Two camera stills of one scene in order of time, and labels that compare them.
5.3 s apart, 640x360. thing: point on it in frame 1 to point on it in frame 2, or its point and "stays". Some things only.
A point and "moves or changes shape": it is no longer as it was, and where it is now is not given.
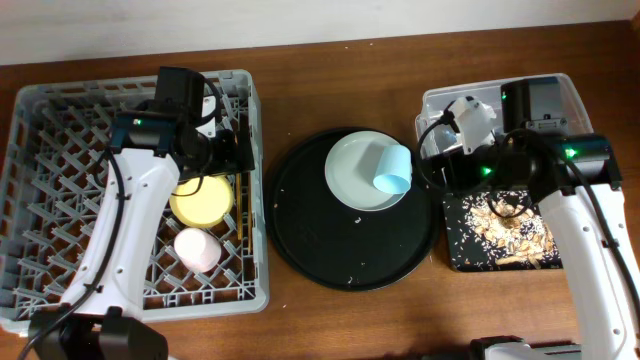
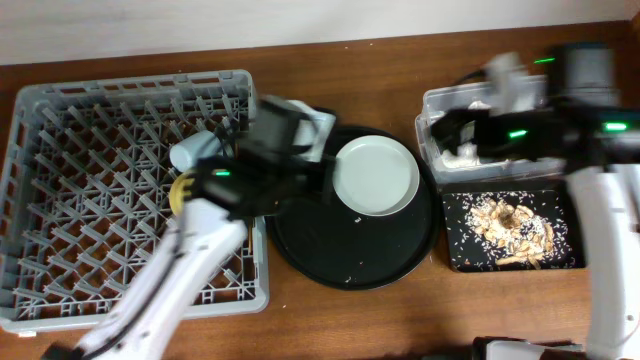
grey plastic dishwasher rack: x=51 y=207 stays
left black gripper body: x=238 y=151 to x=310 y=176
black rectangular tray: x=497 y=231 stays
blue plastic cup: x=394 y=170 moves or changes shape
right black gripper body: x=437 y=167 to x=455 y=132
